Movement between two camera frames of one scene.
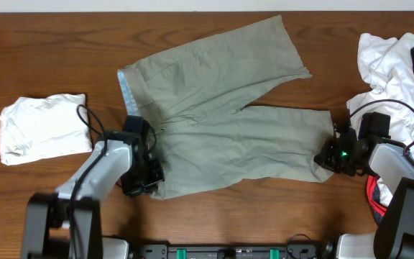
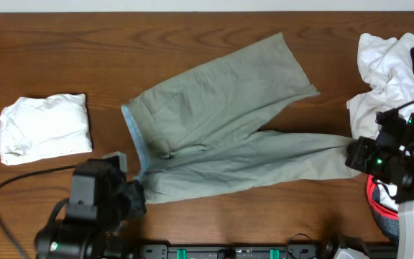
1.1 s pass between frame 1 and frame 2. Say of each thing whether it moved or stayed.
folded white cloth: stayed
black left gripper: moved
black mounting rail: stayed
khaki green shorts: moved
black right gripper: moved
